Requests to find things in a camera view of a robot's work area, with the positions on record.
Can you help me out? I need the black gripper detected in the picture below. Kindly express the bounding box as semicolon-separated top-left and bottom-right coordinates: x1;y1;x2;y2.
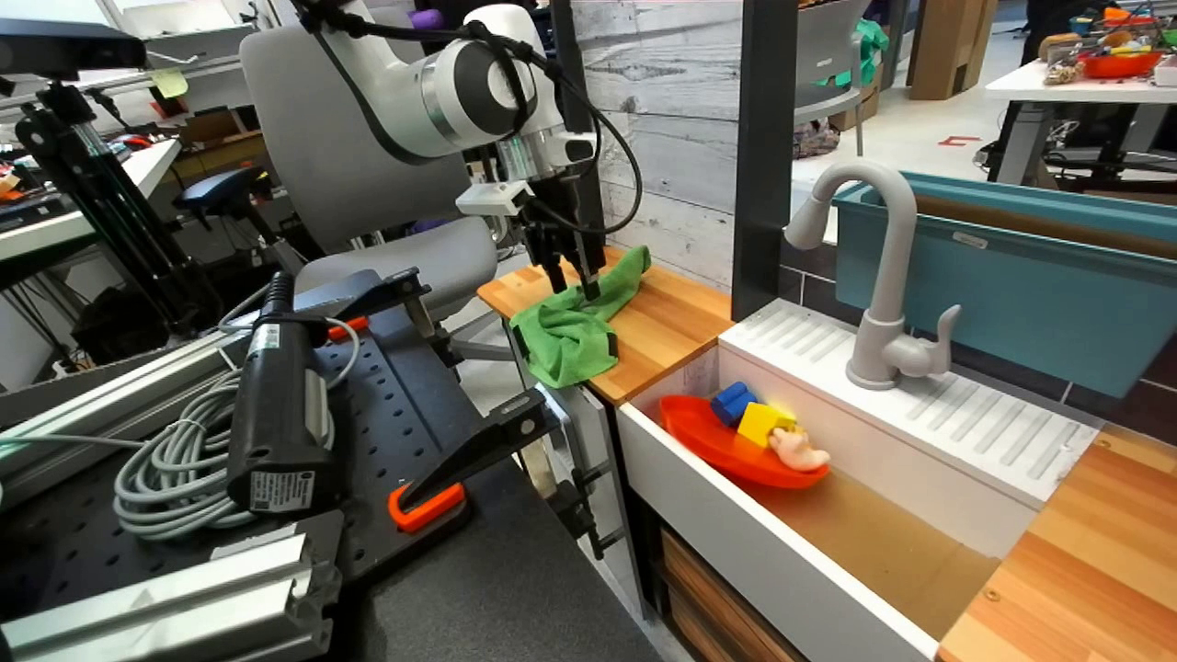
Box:
521;163;610;307

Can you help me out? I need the green towel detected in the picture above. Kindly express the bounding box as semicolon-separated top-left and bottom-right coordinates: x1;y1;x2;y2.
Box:
506;242;656;392

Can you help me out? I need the wooden counter front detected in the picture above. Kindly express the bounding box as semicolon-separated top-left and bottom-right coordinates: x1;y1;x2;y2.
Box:
473;249;1177;662

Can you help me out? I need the blue toy block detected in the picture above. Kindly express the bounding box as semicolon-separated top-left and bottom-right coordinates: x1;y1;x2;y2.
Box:
708;380;765;430

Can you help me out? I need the black and orange bar clamp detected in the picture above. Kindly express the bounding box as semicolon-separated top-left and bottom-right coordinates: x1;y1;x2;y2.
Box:
384;314;607;562
255;266;435;361

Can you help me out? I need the orange plastic plate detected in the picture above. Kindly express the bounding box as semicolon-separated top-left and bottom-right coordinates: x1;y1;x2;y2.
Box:
659;389;835;498

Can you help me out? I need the yellow toy block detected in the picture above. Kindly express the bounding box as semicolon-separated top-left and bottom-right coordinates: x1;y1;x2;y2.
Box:
737;396;802;454

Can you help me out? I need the grey office chair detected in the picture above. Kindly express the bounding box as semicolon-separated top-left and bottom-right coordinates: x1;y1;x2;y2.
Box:
236;22;501;329

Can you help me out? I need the grey toy faucet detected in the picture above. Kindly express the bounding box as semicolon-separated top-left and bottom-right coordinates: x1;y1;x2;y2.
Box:
785;157;968;392

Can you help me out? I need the white toy sink basin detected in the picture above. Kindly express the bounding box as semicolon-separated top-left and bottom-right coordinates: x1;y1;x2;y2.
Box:
615;294;1102;662

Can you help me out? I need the tall cardboard box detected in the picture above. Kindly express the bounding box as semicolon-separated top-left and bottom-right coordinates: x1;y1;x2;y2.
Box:
905;0;1002;102

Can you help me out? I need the black tripod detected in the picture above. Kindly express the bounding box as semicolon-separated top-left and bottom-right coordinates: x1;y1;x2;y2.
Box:
12;77;229;340

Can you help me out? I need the white desk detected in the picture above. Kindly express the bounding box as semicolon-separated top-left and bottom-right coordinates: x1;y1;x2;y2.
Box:
0;133;186;267

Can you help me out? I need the white background table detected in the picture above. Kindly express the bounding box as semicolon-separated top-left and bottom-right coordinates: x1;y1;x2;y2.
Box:
981;52;1177;191

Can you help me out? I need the short aluminium extrusion block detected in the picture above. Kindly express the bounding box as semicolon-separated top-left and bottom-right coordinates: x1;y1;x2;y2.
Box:
0;519;349;662

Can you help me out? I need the black flat panel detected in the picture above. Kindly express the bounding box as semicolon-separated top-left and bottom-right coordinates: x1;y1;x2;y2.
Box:
0;12;152;80

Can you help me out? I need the red bowl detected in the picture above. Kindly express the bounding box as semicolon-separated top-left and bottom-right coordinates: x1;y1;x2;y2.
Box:
1076;44;1162;86

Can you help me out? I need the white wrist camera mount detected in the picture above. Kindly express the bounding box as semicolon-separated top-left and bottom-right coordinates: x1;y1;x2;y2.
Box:
451;179;539;229

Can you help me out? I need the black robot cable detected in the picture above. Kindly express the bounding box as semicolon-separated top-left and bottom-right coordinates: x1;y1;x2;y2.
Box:
490;22;652;242

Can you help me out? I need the black vertical post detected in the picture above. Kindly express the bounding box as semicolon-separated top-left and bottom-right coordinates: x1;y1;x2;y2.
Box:
728;0;802;324

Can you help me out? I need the grey coiled cable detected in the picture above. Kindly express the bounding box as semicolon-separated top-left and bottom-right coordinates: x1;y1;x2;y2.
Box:
109;316;366;547

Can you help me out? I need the long aluminium rail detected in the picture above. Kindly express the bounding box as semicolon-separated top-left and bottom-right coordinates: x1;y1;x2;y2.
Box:
0;321;267;498

